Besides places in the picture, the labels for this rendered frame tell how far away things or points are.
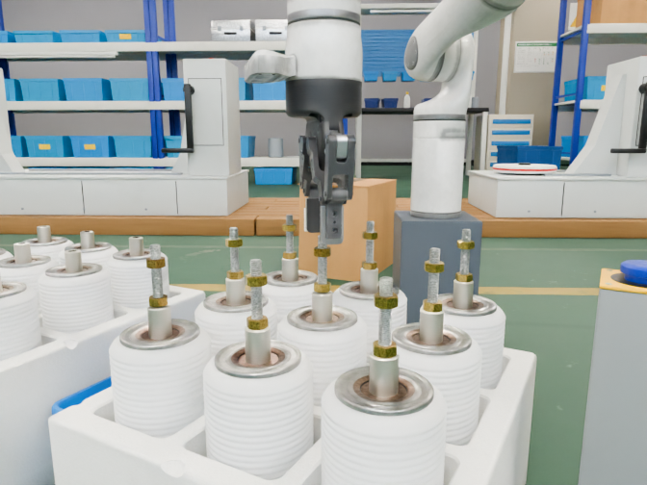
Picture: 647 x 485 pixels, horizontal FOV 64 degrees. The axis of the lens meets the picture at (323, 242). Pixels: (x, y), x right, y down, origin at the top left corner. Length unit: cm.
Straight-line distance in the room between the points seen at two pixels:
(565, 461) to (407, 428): 49
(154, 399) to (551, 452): 57
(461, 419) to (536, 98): 653
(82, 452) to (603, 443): 48
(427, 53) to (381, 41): 556
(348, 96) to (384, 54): 597
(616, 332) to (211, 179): 216
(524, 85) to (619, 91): 407
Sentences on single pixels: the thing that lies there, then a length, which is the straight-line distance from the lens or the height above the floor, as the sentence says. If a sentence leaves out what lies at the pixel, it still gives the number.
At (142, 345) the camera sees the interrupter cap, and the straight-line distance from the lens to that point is 51.
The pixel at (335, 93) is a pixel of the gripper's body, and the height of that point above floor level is 48.
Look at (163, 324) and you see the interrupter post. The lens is 53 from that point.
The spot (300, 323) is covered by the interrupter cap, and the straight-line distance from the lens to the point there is 54.
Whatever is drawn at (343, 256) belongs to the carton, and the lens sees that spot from 163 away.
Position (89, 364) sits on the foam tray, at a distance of 79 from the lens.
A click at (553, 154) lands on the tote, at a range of 508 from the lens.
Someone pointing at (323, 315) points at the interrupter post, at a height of 26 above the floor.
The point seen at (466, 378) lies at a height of 23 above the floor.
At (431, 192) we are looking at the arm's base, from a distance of 94.
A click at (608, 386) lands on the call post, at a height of 22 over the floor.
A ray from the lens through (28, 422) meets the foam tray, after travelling 76.
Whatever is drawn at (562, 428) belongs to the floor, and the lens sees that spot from 93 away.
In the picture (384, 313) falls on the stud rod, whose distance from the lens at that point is 39.
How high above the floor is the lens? 44
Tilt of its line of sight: 11 degrees down
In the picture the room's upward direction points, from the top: straight up
